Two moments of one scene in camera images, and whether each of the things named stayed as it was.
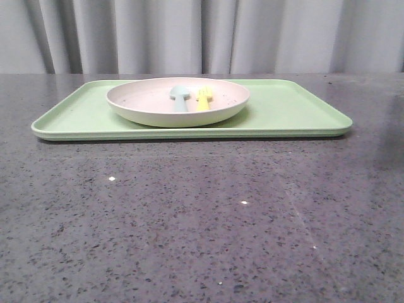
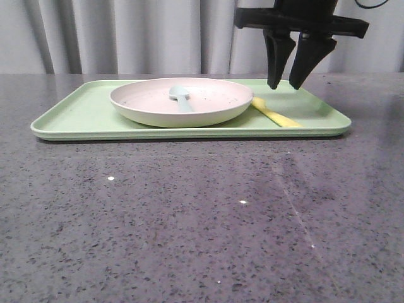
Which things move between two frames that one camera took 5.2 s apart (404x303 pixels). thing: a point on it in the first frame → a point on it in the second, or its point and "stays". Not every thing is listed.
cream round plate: [148, 102] stays
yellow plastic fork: [204, 97] → [261, 104]
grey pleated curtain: [201, 36] stays
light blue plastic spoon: [180, 95] stays
